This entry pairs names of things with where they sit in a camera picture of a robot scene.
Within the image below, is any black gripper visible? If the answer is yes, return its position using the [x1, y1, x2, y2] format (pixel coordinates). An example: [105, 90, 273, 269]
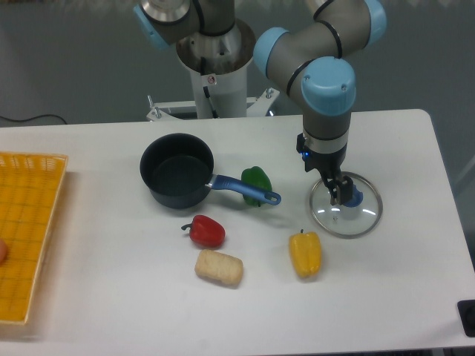
[296, 133, 353, 205]

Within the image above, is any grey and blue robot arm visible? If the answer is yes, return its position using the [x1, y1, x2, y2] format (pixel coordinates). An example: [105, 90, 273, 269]
[134, 1, 387, 206]

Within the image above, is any yellow bell pepper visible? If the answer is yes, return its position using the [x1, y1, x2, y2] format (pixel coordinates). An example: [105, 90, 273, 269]
[289, 229, 322, 278]

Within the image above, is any green bell pepper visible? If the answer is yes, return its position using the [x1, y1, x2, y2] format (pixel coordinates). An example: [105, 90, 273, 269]
[240, 166, 272, 207]

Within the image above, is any red bell pepper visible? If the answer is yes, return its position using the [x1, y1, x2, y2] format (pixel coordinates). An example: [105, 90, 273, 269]
[181, 215, 226, 248]

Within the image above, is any glass pot lid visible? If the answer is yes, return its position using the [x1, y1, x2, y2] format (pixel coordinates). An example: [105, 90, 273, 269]
[309, 171, 383, 239]

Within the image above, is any beige bread roll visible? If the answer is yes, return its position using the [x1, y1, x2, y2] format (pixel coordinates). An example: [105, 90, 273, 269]
[194, 250, 244, 286]

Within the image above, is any dark blue saucepan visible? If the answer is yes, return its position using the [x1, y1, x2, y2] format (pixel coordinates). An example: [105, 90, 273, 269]
[140, 133, 281, 209]

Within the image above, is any yellow woven basket tray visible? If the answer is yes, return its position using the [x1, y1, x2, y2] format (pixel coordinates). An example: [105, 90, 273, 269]
[1, 151, 68, 325]

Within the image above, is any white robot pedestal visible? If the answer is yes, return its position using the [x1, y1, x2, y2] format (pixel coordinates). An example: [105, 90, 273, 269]
[146, 19, 280, 122]

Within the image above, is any black floor cable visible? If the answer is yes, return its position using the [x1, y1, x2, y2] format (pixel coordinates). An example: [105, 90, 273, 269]
[0, 114, 66, 125]

